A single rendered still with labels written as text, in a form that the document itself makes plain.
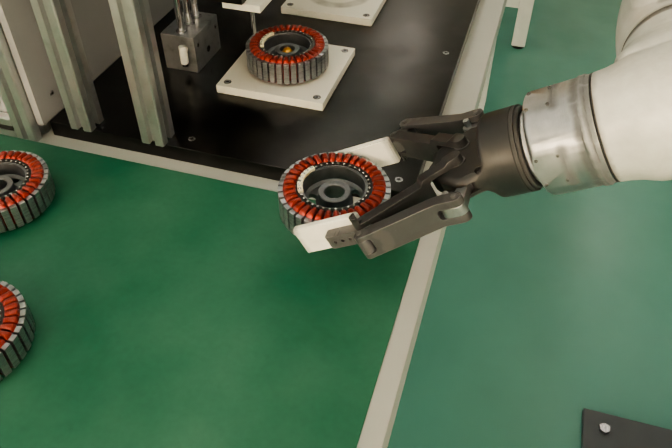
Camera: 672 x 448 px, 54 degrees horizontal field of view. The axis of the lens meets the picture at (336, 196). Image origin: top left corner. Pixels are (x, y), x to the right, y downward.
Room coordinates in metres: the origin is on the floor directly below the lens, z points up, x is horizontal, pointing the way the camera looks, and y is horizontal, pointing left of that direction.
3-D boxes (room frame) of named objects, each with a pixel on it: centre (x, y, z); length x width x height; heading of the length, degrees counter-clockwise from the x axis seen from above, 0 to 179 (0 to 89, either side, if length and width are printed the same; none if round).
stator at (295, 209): (0.50, 0.00, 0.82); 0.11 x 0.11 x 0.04
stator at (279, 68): (0.81, 0.07, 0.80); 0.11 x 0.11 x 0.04
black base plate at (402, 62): (0.93, 0.04, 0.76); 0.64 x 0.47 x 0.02; 163
